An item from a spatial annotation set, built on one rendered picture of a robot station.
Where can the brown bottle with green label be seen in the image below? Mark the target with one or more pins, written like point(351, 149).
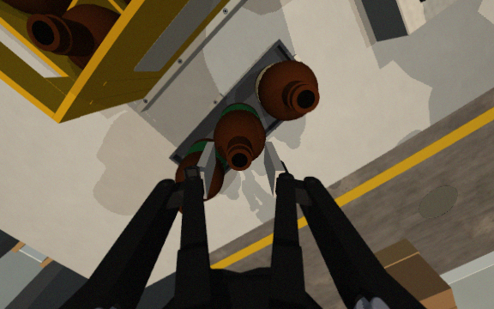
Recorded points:
point(193, 156)
point(239, 136)

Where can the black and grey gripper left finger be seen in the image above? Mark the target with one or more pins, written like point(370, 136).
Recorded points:
point(121, 277)

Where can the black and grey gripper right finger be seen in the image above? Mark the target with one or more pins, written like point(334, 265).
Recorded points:
point(359, 277)

